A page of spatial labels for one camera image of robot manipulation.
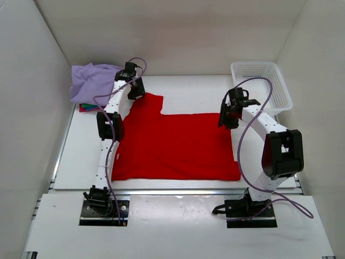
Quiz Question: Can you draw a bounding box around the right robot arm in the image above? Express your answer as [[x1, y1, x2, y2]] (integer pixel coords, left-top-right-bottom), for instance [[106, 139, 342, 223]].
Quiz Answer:
[[218, 87, 304, 216]]

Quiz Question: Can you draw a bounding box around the blue folded t-shirt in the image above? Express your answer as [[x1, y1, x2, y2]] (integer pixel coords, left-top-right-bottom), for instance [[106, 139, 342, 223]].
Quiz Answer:
[[85, 106, 99, 111]]

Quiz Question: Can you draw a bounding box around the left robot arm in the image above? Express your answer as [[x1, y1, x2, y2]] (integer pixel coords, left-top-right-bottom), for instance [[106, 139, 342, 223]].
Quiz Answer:
[[84, 59, 146, 216]]

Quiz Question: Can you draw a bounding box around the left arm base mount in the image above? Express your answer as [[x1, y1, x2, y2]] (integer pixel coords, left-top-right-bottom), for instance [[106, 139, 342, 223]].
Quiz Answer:
[[79, 185, 130, 227]]

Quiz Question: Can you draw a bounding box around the white plastic basket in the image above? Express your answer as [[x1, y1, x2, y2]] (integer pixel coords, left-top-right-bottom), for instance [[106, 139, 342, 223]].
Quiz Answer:
[[231, 61, 293, 117]]

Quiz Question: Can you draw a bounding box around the aluminium table rail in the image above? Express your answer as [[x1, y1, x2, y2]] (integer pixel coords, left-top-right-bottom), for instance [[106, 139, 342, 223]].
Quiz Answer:
[[50, 188, 250, 197]]

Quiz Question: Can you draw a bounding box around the lilac folded t-shirt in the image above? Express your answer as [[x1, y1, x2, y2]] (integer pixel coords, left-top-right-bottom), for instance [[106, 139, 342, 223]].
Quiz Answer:
[[70, 63, 122, 105]]

